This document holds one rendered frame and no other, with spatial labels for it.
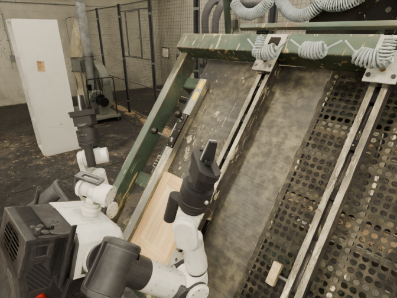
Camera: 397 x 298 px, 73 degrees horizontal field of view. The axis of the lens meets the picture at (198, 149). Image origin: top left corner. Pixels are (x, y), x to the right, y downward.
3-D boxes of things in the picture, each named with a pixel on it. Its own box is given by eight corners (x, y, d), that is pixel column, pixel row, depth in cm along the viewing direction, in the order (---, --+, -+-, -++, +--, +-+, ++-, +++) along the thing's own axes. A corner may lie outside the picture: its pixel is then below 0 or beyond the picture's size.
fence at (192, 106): (126, 237, 142) (121, 237, 139) (204, 82, 152) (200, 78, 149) (132, 242, 139) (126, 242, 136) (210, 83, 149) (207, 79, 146)
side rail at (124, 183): (111, 218, 163) (96, 216, 154) (190, 62, 174) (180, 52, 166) (116, 223, 159) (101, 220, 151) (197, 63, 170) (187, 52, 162)
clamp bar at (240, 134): (169, 274, 121) (129, 274, 102) (275, 48, 133) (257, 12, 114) (184, 287, 114) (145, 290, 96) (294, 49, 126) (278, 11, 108)
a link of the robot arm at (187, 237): (194, 223, 70) (199, 259, 76) (199, 201, 78) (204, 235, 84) (169, 222, 71) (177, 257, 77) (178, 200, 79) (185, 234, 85)
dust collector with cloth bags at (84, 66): (73, 112, 683) (55, 16, 595) (100, 108, 723) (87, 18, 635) (91, 126, 584) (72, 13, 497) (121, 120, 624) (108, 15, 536)
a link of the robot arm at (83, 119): (77, 111, 117) (83, 138, 119) (62, 112, 108) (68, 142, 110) (103, 107, 114) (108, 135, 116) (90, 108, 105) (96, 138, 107)
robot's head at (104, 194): (100, 216, 82) (107, 188, 81) (72, 205, 84) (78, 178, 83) (111, 209, 89) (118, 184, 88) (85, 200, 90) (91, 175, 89)
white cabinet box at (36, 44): (38, 145, 484) (5, 19, 402) (71, 138, 517) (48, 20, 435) (45, 156, 440) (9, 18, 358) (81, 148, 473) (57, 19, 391)
